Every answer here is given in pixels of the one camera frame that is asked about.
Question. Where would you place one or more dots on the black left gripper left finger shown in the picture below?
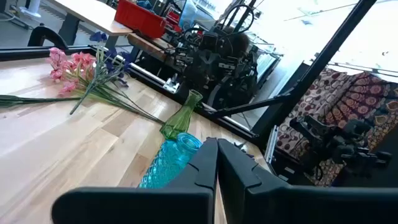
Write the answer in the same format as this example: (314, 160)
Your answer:
(140, 205)

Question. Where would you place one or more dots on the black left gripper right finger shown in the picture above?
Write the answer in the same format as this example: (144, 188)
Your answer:
(280, 205)

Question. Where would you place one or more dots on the blue textured glass vase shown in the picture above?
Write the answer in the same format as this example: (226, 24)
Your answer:
(168, 161)

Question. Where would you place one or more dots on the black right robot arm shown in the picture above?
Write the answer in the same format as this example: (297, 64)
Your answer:
(217, 68)

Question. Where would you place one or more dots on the green glass vase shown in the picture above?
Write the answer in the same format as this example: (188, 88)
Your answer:
(180, 119)

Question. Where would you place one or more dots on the black mechanical device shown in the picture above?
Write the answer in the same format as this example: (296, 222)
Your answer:
(342, 146)

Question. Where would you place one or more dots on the red plastic bin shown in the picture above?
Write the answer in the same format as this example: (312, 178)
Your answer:
(136, 18)

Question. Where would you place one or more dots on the light wooden desk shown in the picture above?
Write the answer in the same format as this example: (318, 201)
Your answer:
(93, 14)

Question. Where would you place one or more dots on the black chair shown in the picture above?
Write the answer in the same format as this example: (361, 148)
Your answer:
(40, 32)

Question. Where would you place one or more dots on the white fan base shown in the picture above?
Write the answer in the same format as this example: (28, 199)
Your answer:
(31, 7)

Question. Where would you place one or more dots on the silver aluminium rail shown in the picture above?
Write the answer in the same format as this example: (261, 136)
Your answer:
(271, 143)

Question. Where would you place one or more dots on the small silver frame bracket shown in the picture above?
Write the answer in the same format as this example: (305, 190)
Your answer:
(170, 85)

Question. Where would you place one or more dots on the black metal rig frame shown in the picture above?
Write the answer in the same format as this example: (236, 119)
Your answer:
(323, 56)

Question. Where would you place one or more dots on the brown desk with dark frame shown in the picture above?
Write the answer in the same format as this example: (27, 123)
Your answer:
(146, 46)

